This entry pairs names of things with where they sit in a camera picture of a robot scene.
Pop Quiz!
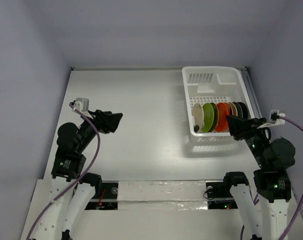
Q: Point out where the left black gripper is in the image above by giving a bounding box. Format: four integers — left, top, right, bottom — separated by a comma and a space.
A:
76, 108, 122, 151

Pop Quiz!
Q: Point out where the beige patterned plate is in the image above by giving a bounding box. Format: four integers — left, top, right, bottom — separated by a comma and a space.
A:
228, 102, 238, 117

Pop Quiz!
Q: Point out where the orange plate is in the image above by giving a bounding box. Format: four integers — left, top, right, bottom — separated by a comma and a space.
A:
215, 102, 230, 133

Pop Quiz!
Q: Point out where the black plate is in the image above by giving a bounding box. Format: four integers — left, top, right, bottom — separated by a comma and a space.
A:
238, 102, 249, 119

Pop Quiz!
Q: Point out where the lime green plate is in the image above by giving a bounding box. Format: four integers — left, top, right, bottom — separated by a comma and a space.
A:
201, 102, 215, 133

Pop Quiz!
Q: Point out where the cream plate with dark spot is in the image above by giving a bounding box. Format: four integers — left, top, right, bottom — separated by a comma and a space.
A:
191, 103, 205, 133

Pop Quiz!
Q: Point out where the blue patterned plate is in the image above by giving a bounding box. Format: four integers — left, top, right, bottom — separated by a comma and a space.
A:
233, 102, 243, 118

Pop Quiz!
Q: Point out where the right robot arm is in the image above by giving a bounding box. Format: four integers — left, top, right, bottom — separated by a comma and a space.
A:
221, 115, 296, 240

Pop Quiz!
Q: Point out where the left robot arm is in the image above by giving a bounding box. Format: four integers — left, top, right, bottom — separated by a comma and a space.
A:
26, 107, 123, 240

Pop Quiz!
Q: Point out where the white plastic dish rack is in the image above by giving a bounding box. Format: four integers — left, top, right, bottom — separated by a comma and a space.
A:
182, 66, 255, 143

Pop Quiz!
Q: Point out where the white foam strip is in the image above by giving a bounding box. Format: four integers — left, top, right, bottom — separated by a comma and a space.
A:
117, 180, 208, 211

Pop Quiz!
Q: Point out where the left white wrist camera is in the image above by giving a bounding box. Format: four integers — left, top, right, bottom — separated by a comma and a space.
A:
71, 97, 91, 118

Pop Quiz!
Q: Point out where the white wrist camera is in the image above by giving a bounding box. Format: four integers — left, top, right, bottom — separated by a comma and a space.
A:
71, 97, 91, 118
258, 109, 286, 129

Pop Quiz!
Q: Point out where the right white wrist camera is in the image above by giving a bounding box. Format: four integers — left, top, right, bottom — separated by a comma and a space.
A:
258, 109, 286, 129

